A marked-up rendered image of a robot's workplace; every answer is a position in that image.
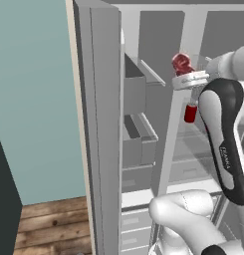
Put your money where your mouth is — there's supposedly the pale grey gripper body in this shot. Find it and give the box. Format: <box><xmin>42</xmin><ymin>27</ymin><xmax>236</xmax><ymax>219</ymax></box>
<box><xmin>171</xmin><ymin>70</ymin><xmax>210</xmax><ymax>91</ymax></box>

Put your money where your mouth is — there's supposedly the red frozen steak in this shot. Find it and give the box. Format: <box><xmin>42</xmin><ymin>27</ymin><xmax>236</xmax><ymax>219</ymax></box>
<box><xmin>170</xmin><ymin>52</ymin><xmax>196</xmax><ymax>78</ymax></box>

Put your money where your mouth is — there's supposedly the grey side-by-side fridge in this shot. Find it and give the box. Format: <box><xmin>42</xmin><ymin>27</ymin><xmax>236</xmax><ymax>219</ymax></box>
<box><xmin>108</xmin><ymin>0</ymin><xmax>244</xmax><ymax>255</ymax></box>

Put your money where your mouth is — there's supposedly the translucent fridge drawer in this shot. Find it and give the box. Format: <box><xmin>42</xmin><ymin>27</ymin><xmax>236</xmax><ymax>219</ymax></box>
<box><xmin>167</xmin><ymin>145</ymin><xmax>221</xmax><ymax>184</ymax></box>

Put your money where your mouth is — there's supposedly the grey freezer door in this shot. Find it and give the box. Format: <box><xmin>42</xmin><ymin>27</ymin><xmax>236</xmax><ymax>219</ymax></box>
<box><xmin>73</xmin><ymin>0</ymin><xmax>125</xmax><ymax>255</ymax></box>

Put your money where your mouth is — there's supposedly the red bottle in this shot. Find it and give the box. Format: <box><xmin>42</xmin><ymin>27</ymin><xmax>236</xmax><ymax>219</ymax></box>
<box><xmin>183</xmin><ymin>89</ymin><xmax>200</xmax><ymax>125</ymax></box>

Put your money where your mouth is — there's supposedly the small grey door bin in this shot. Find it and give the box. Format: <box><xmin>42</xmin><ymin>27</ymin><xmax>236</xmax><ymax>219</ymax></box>
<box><xmin>123</xmin><ymin>53</ymin><xmax>148</xmax><ymax>117</ymax></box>

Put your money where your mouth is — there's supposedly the large grey door bin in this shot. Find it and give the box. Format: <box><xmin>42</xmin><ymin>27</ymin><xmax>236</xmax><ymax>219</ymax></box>
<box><xmin>122</xmin><ymin>112</ymin><xmax>159</xmax><ymax>169</ymax></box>

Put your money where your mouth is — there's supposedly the beige side panel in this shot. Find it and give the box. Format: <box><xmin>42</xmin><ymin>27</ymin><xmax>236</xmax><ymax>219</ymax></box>
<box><xmin>65</xmin><ymin>0</ymin><xmax>96</xmax><ymax>255</ymax></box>

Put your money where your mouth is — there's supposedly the dark cabinet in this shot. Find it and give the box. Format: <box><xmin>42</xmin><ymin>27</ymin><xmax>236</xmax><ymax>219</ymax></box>
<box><xmin>0</xmin><ymin>124</ymin><xmax>24</xmax><ymax>255</ymax></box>

